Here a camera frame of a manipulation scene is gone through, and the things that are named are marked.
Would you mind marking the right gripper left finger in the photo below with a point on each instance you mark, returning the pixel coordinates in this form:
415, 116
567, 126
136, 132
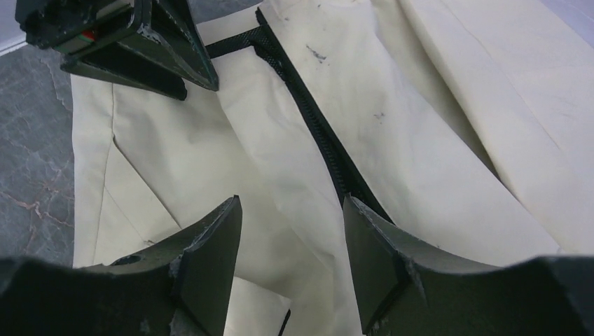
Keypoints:
178, 286

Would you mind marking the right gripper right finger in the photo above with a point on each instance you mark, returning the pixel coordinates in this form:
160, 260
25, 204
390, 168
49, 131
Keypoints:
405, 286

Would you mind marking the cream zip-up jacket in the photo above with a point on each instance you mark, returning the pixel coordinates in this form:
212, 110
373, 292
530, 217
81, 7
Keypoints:
470, 121

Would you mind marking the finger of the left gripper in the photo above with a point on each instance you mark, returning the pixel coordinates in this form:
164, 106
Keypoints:
116, 65
164, 34

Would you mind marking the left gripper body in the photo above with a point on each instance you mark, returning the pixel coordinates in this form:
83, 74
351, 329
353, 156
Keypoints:
65, 26

